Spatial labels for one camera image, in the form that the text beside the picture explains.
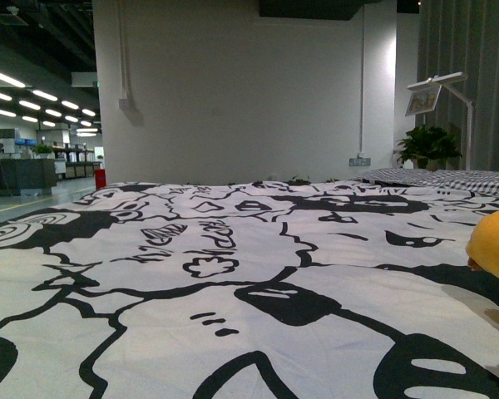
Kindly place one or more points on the orange plush toy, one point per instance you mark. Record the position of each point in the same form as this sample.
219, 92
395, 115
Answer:
483, 247

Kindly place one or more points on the black and white patterned duvet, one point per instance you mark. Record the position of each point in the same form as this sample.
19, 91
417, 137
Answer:
343, 290

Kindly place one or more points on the red box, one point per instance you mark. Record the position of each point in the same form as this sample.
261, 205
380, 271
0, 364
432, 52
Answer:
100, 178

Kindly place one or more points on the green potted plant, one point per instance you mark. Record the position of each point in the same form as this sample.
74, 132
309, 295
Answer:
423, 144

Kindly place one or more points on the framed picture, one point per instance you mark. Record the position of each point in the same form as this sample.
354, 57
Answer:
423, 100

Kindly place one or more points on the white desk lamp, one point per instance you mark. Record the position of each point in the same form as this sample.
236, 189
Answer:
452, 110

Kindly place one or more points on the grey office counter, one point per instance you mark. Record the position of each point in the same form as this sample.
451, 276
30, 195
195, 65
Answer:
27, 177

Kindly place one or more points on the grey checkered pillow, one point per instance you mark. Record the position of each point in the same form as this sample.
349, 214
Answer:
479, 181

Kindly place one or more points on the grey curtain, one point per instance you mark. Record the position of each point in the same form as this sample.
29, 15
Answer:
464, 36

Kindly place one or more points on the wall power socket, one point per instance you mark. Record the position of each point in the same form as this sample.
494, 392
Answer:
359, 162

